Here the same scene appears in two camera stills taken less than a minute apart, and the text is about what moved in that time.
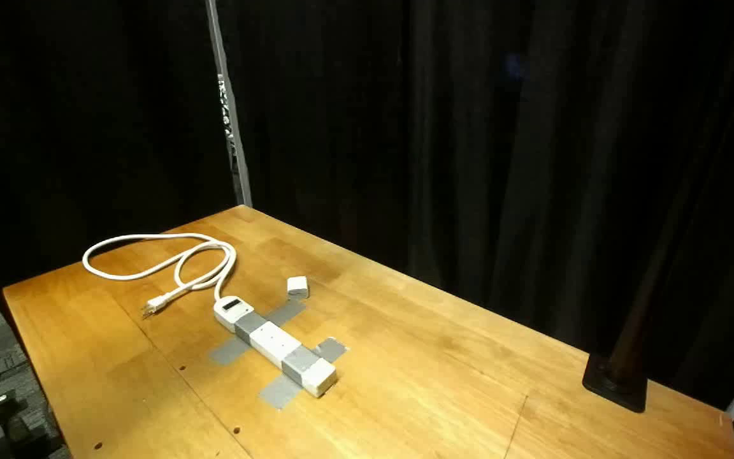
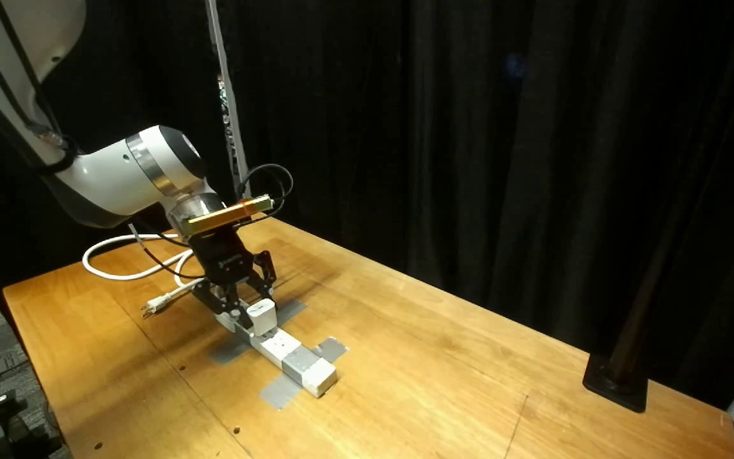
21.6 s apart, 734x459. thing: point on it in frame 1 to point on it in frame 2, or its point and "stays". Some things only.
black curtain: (601, 173) stays
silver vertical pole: (235, 147) stays
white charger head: (295, 286) to (263, 318)
